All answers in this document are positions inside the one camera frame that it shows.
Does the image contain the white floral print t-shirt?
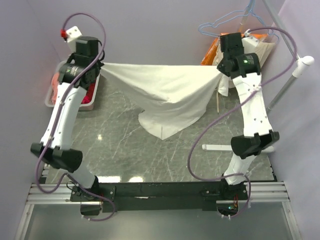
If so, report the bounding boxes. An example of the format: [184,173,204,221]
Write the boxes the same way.
[100,62,222,140]

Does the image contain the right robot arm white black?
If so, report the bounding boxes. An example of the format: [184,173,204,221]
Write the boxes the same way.
[217,32,280,200]

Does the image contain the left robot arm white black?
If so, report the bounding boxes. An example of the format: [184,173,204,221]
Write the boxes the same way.
[30,36,105,201]

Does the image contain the orange hanging garment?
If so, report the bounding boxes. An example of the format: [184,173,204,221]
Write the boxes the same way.
[200,33,268,66]

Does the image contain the beige hanging garment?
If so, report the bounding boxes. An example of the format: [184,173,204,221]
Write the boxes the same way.
[217,41,276,97]

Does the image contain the pink garment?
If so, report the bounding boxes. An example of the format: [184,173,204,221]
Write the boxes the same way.
[51,72,60,104]

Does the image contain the white plastic laundry basket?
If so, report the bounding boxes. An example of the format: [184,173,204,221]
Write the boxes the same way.
[44,60,100,111]

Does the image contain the silver white clothes rack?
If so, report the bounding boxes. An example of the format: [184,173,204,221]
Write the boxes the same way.
[198,0,315,154]

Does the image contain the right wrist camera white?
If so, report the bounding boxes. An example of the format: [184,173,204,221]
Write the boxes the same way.
[241,31,264,54]

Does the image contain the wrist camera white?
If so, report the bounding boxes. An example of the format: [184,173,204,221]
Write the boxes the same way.
[60,26,82,52]
[241,31,264,54]

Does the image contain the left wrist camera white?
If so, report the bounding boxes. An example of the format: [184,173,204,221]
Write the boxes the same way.
[60,26,82,52]

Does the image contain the blue wire hanger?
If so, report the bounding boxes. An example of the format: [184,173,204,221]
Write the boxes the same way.
[197,0,256,38]
[249,5,280,44]

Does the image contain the aluminium black mounting rail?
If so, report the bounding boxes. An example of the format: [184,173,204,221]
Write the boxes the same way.
[26,176,290,218]

